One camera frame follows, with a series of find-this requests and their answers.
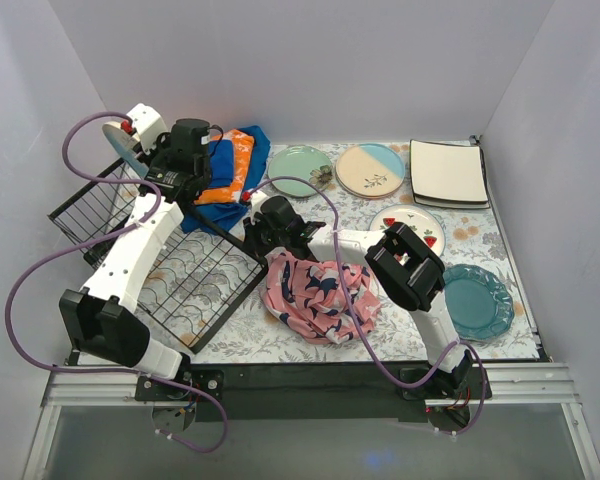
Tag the blue and orange cloth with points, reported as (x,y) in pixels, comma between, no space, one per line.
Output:
(238,163)

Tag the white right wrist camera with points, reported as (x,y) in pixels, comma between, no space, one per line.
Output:
(253,201)

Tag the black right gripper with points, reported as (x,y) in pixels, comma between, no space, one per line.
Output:
(259,232)

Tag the mint green flower plate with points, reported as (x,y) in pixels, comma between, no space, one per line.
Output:
(300,162)

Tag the cream round plate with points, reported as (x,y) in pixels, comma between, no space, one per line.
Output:
(127,146)

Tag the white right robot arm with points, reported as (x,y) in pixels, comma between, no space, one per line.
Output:
(408,271)

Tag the cream and pink plate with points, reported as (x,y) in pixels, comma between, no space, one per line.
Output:
(368,197)

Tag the aluminium frame rail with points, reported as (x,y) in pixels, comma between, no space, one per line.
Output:
(100,426)

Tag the black wire dish rack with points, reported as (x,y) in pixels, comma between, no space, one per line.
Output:
(201,291)

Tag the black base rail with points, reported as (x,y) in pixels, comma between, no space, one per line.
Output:
(295,391)

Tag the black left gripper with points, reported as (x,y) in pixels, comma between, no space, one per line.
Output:
(156,151)

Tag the pink navy patterned shorts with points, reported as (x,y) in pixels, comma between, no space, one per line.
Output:
(309,298)

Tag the teal round plate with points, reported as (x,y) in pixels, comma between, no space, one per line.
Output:
(480,306)

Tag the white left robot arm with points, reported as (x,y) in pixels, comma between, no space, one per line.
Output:
(100,317)

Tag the watermelon pattern round plate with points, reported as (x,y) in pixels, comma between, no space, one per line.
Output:
(425,225)

